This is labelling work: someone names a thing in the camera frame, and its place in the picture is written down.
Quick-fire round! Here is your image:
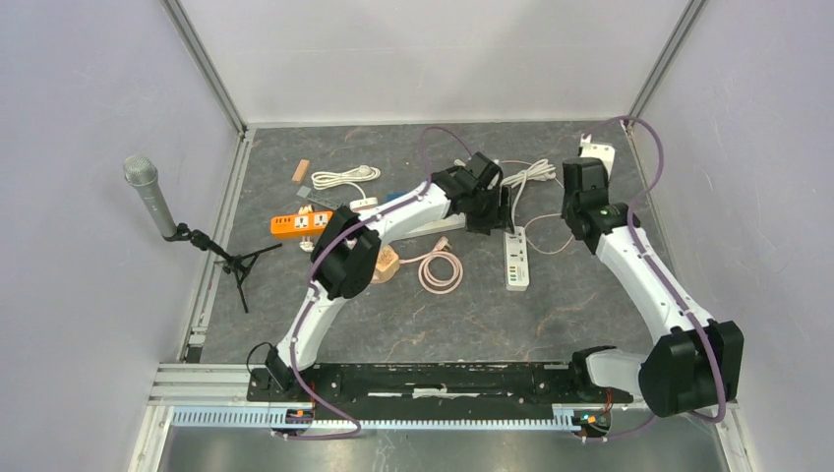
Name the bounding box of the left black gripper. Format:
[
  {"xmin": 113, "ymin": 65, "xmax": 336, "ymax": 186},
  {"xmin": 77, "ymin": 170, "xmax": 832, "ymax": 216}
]
[{"xmin": 464, "ymin": 183, "xmax": 513, "ymax": 236}]

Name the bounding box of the round pink socket base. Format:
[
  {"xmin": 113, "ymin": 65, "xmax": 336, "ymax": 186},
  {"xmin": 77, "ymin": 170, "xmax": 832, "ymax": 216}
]
[{"xmin": 372, "ymin": 246, "xmax": 400, "ymax": 284}]

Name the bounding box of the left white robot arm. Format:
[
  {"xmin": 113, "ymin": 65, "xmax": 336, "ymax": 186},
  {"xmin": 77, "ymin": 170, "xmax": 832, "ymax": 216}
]
[{"xmin": 266, "ymin": 152, "xmax": 513, "ymax": 401}]

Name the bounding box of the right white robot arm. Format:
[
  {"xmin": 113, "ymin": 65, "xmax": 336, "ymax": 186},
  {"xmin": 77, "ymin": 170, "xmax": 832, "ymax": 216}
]
[{"xmin": 562, "ymin": 157, "xmax": 745, "ymax": 423}]

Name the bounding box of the pink white plug adapter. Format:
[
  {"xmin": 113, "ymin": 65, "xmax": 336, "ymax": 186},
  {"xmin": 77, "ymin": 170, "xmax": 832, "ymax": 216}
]
[{"xmin": 348, "ymin": 197, "xmax": 379, "ymax": 212}]

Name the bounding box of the long white power strip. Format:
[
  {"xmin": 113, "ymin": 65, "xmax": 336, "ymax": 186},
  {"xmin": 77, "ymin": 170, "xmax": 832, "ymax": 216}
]
[{"xmin": 400, "ymin": 214, "xmax": 466, "ymax": 240}]

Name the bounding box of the blue cube adapter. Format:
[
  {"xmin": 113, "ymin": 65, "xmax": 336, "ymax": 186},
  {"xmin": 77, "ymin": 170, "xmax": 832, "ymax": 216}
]
[{"xmin": 386, "ymin": 192, "xmax": 404, "ymax": 203}]

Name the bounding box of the small white power strip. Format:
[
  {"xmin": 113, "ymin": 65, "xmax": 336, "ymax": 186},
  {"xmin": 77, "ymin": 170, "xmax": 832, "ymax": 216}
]
[{"xmin": 504, "ymin": 226, "xmax": 530, "ymax": 292}]

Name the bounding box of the gray black flat tool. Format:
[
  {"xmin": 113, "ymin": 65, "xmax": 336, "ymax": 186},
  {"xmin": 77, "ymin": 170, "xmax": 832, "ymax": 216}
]
[{"xmin": 296, "ymin": 186, "xmax": 341, "ymax": 210}]

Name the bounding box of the orange power strip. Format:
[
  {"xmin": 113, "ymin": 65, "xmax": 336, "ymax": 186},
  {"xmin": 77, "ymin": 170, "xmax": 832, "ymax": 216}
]
[{"xmin": 269, "ymin": 210, "xmax": 333, "ymax": 239}]

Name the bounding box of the small brown wooden block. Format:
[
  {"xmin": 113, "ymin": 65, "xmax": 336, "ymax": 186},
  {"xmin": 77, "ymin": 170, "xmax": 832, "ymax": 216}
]
[{"xmin": 291, "ymin": 159, "xmax": 311, "ymax": 184}]

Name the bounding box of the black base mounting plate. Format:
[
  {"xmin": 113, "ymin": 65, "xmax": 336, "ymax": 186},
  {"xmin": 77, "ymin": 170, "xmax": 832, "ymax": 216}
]
[{"xmin": 246, "ymin": 361, "xmax": 634, "ymax": 422}]

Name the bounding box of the silver microphone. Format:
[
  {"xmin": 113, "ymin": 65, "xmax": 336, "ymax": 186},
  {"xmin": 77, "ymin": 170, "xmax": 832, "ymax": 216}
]
[{"xmin": 123, "ymin": 155, "xmax": 177, "ymax": 239}]

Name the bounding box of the thin pink usb cable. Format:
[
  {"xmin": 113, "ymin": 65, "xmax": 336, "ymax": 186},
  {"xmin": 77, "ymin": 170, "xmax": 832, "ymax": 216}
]
[{"xmin": 498, "ymin": 159, "xmax": 578, "ymax": 257}]

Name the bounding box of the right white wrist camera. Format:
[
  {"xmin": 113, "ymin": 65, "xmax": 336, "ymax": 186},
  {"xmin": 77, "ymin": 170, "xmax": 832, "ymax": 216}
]
[{"xmin": 578, "ymin": 134, "xmax": 616, "ymax": 177}]

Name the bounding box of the pink coiled cable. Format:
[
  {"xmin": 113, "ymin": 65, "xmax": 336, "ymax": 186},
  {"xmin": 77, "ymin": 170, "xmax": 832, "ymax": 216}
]
[{"xmin": 398, "ymin": 237, "xmax": 465, "ymax": 296}]

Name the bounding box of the white coiled cord with plug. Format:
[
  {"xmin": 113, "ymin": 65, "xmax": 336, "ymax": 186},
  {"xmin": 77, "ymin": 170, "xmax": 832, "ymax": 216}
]
[{"xmin": 310, "ymin": 164, "xmax": 382, "ymax": 200}]

